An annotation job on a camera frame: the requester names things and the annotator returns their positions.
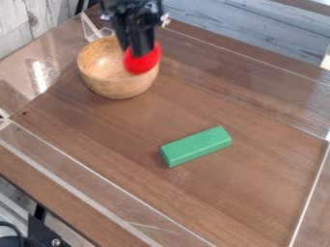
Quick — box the wooden bowl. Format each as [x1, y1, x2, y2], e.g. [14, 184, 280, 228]
[78, 36, 161, 99]

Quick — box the green rectangular block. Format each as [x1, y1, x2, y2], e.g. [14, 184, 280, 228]
[161, 125, 233, 168]

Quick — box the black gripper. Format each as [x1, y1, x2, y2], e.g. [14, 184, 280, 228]
[98, 0, 170, 57]

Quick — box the black clamp mount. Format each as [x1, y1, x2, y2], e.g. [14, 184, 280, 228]
[0, 206, 73, 247]

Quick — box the red felt strawberry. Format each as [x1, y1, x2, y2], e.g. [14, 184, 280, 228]
[123, 41, 163, 74]

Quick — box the clear acrylic enclosure wall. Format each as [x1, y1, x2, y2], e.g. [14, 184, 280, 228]
[0, 19, 330, 247]

